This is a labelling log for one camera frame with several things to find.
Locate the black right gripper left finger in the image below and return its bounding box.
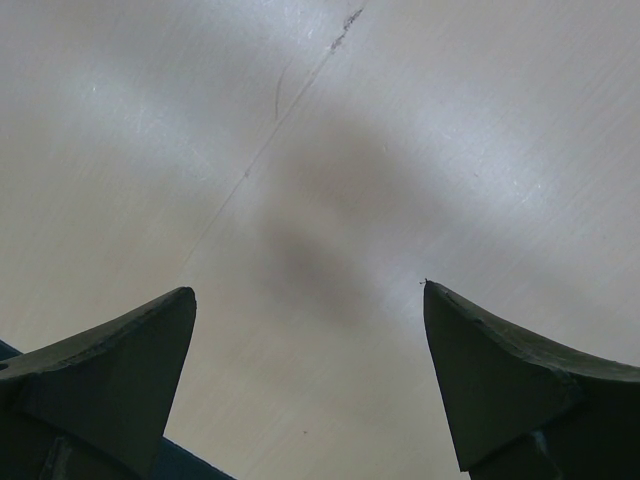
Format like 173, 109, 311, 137
1, 287, 196, 479

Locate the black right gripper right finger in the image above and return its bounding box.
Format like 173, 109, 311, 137
423, 281, 639, 479

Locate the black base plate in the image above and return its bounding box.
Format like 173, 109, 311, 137
0, 339, 236, 480

